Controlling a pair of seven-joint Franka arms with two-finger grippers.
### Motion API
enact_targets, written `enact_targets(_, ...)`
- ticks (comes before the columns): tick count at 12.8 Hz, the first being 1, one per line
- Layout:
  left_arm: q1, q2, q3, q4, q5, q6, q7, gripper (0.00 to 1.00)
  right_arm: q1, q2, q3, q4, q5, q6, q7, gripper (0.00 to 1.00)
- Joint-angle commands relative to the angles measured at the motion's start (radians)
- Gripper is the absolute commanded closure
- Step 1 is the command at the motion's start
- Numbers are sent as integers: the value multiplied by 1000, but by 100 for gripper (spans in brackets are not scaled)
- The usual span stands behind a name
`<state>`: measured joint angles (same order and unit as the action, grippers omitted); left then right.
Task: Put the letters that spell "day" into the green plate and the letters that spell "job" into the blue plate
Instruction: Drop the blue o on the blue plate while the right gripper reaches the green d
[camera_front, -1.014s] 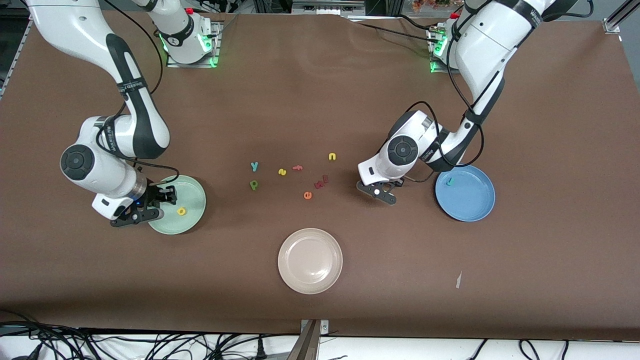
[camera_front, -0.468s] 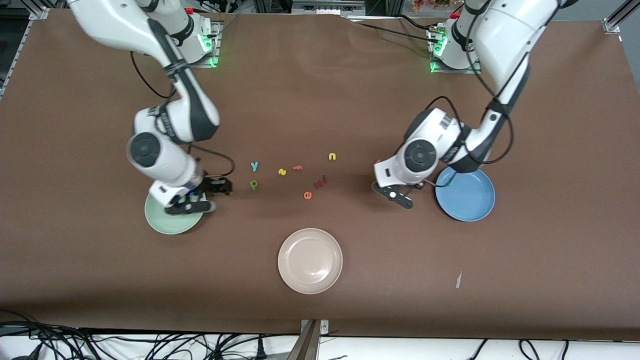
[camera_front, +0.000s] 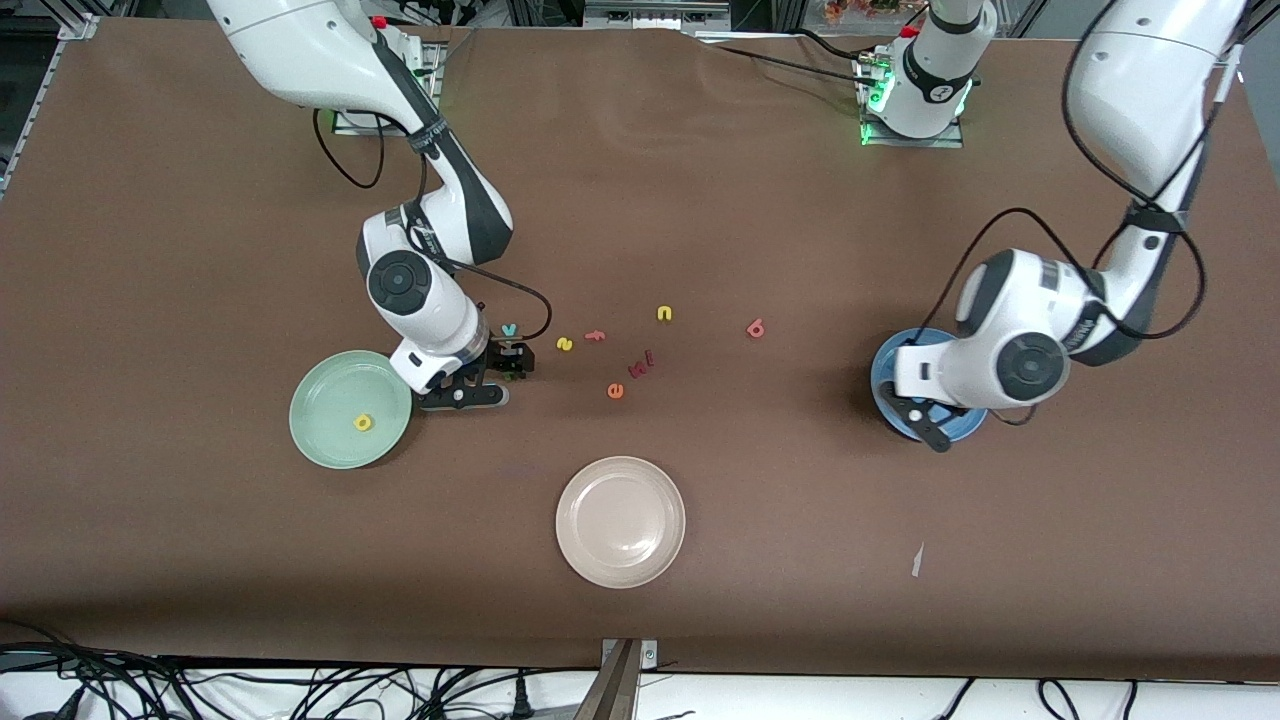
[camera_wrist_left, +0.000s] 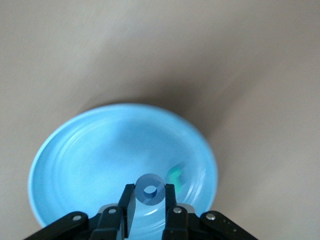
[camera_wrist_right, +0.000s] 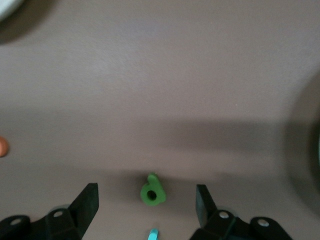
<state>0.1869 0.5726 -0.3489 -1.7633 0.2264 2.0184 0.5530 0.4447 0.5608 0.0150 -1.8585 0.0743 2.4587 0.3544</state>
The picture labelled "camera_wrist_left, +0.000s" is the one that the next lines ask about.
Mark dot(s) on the blue foam letter o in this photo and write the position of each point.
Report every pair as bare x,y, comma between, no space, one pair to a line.
141,197

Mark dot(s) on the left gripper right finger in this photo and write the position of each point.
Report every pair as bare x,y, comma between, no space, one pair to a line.
180,225

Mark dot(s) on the blue plate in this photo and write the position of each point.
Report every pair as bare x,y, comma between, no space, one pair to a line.
95,162

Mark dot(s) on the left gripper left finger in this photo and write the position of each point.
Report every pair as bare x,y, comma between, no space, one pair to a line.
110,225

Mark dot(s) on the teal foam letter j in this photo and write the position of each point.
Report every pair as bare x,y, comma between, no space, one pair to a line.
176,175

